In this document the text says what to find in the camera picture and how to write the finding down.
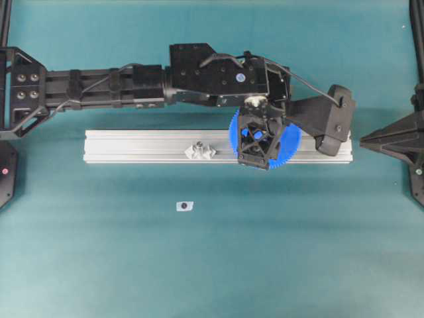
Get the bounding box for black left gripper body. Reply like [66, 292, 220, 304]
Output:
[243, 58, 292, 118]

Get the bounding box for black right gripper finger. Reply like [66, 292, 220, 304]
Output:
[360, 111, 423, 142]
[360, 139, 423, 167]

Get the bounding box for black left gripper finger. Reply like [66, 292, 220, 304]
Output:
[237, 99, 286, 170]

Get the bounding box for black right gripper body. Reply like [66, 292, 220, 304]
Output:
[411, 84, 423, 119]

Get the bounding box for large blue plastic gear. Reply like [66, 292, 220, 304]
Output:
[229, 110, 302, 170]

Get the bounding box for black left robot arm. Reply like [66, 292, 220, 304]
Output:
[1, 43, 301, 170]

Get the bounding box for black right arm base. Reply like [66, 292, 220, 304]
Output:
[409, 166, 424, 207]

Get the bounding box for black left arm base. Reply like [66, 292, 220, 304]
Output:
[0, 141, 18, 208]

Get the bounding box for small white tape marker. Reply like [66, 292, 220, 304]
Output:
[176, 201, 194, 212]

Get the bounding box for short steel shaft clear mount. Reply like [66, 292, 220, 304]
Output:
[184, 141, 217, 160]

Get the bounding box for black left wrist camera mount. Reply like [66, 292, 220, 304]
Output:
[286, 85, 356, 156]

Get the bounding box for black right frame post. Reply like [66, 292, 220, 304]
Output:
[409, 0, 423, 83]

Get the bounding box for black frame post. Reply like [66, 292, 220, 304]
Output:
[0, 0, 13, 47]
[409, 0, 423, 83]

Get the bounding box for long aluminium extrusion rail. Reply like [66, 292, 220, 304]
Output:
[83, 130, 353, 164]

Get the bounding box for black left frame post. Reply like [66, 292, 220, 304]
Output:
[0, 0, 13, 47]

